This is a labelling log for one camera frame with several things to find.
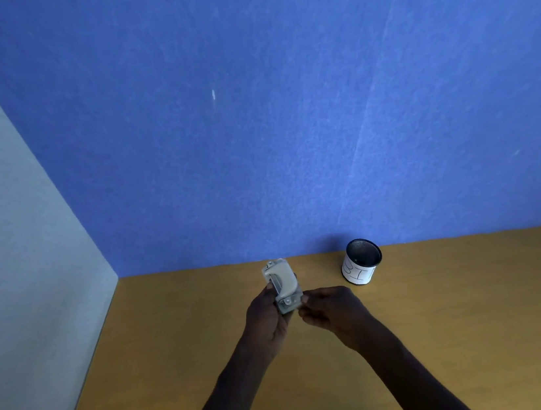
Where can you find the person's left thumb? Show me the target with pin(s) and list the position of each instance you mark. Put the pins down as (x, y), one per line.
(270, 292)

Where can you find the grey hole punch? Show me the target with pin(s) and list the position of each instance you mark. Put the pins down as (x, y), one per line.
(283, 285)

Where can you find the person's right forearm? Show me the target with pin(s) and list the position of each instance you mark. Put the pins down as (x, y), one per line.
(412, 377)

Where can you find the person's left hand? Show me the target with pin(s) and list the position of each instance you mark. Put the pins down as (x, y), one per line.
(265, 323)

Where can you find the white labelled black mesh cup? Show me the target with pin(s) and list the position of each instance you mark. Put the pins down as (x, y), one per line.
(361, 262)

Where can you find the person's right thumb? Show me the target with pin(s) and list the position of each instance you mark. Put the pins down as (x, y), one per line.
(315, 297)

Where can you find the person's right hand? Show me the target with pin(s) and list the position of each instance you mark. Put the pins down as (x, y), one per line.
(337, 313)

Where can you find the person's left forearm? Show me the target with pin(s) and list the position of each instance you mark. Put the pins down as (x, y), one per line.
(227, 401)

